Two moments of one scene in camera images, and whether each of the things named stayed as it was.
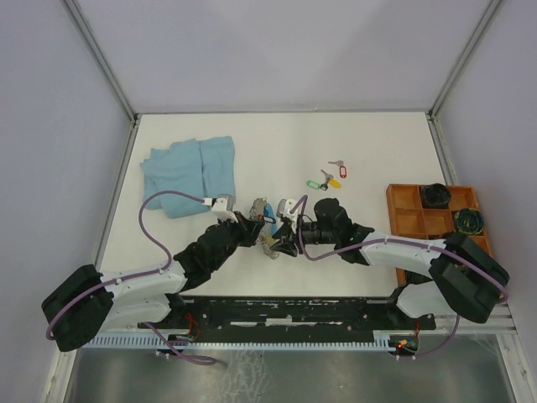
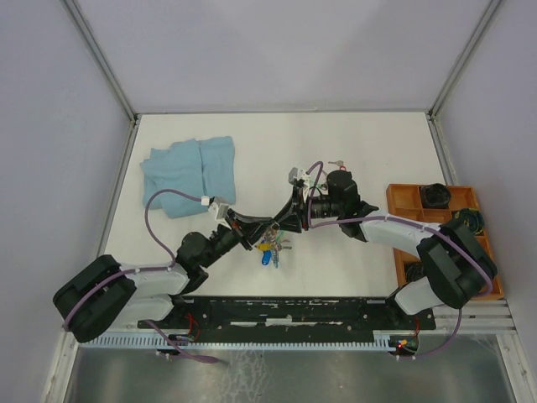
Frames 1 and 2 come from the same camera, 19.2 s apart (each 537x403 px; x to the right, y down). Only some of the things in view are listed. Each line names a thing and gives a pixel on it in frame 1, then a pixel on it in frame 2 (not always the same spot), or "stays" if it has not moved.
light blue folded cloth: (205, 169) stays
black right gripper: (288, 238) to (296, 210)
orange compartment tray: (409, 218) stays
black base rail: (290, 317) stays
